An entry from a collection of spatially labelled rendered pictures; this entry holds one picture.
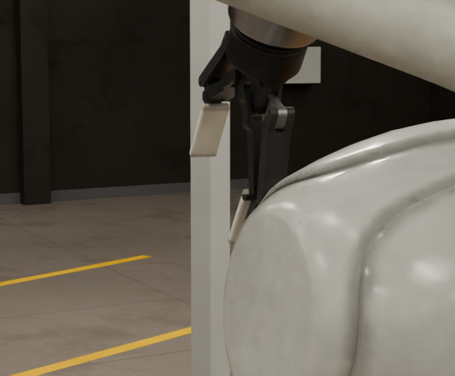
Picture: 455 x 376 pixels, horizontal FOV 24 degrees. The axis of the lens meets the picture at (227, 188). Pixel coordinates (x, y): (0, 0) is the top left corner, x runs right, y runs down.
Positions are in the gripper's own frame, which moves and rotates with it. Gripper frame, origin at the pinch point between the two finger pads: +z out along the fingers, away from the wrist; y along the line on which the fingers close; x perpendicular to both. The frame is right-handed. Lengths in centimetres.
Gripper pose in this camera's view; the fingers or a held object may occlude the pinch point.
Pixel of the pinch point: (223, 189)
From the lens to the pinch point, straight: 114.0
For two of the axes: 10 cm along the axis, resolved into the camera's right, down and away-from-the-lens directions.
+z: -2.2, 7.5, 6.3
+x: -9.2, 0.4, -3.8
